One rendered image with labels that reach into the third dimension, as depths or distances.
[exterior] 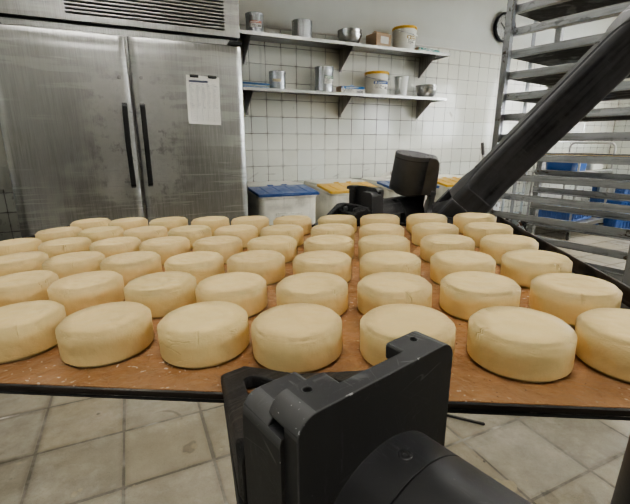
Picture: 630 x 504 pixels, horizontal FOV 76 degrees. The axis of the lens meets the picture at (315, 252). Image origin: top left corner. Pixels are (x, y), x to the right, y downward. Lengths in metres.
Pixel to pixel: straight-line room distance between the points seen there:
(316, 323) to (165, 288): 0.12
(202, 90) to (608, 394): 2.81
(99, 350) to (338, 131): 4.07
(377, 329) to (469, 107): 5.10
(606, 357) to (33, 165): 2.84
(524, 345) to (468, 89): 5.09
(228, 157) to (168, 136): 0.40
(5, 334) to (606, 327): 0.31
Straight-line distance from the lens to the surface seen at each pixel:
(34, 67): 2.91
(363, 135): 4.39
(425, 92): 4.56
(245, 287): 0.28
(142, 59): 2.89
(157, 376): 0.23
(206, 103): 2.90
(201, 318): 0.24
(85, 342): 0.25
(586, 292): 0.30
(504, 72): 2.16
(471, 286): 0.28
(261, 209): 3.29
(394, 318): 0.22
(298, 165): 4.07
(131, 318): 0.26
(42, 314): 0.29
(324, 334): 0.21
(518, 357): 0.22
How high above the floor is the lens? 1.12
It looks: 15 degrees down
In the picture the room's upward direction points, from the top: straight up
